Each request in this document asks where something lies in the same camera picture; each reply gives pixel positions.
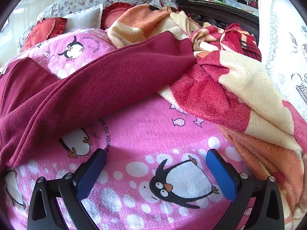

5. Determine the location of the small red ruffled cushion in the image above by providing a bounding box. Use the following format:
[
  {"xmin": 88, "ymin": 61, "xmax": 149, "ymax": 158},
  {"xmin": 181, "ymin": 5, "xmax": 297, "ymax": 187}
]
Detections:
[{"xmin": 101, "ymin": 2, "xmax": 135, "ymax": 29}]

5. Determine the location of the pile of colourful packages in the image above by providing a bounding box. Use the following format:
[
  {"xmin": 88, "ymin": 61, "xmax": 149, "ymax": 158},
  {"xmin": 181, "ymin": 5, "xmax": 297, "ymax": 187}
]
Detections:
[{"xmin": 199, "ymin": 0, "xmax": 250, "ymax": 11}]

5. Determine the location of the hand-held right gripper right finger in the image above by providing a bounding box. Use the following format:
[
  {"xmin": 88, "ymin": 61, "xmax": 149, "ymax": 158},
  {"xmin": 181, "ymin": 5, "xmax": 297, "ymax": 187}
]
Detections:
[{"xmin": 206, "ymin": 149, "xmax": 285, "ymax": 230}]

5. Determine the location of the maroon fleece garment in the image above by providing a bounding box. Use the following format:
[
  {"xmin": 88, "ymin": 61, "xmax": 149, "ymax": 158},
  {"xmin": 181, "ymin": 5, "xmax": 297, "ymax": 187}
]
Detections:
[{"xmin": 0, "ymin": 31, "xmax": 198, "ymax": 168}]

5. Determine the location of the dark carved wooden headboard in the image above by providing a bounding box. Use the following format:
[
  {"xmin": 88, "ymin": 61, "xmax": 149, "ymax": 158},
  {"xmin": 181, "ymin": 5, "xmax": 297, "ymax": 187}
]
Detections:
[{"xmin": 176, "ymin": 3, "xmax": 261, "ymax": 44}]

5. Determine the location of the large red ruffled cushion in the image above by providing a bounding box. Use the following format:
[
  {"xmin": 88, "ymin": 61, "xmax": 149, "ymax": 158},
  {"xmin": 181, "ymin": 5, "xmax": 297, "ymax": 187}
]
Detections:
[{"xmin": 23, "ymin": 17, "xmax": 68, "ymax": 51}]

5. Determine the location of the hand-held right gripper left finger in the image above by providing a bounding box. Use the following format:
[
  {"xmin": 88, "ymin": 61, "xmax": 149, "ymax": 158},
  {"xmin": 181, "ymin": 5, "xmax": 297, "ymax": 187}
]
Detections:
[{"xmin": 27, "ymin": 149, "xmax": 106, "ymax": 230}]

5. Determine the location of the white pillow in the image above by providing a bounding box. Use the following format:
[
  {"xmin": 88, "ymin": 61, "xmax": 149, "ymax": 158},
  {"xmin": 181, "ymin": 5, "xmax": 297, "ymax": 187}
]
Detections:
[{"xmin": 63, "ymin": 3, "xmax": 104, "ymax": 33}]

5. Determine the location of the pink penguin print blanket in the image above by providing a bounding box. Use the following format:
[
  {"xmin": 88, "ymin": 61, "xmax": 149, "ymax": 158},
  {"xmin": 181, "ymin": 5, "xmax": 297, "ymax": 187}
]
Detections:
[{"xmin": 0, "ymin": 27, "xmax": 288, "ymax": 230}]

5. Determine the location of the orange red cream blanket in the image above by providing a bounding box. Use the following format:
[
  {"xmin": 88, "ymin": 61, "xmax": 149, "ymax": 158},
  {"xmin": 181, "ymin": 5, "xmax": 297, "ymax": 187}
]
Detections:
[{"xmin": 107, "ymin": 3, "xmax": 307, "ymax": 230}]

